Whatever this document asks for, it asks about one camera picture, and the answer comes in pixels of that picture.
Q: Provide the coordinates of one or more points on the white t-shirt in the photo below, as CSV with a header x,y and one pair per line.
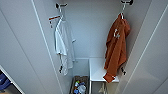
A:
x,y
65,43

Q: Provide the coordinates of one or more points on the blue cloth item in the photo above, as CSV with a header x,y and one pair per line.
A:
x,y
4,81

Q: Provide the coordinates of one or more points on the black wardrobe hook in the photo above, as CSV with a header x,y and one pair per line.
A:
x,y
127,2
60,5

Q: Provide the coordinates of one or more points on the white bag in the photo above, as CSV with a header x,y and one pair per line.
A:
x,y
81,88

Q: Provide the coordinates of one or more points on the white wardrobe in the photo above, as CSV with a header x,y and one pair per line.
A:
x,y
90,30

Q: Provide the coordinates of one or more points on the white wardrobe shelf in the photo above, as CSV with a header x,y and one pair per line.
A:
x,y
98,70

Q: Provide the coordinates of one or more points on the orange hoodie with white print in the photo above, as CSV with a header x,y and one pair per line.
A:
x,y
116,46

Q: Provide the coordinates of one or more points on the brown storage basket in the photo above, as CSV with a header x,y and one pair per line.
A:
x,y
73,87

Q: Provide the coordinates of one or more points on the orange bar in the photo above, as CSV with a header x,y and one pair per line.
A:
x,y
55,17

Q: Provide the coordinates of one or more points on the small blue item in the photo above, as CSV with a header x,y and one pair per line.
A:
x,y
76,91

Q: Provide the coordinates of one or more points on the white wardrobe door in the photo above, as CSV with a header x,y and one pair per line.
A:
x,y
20,40
150,50

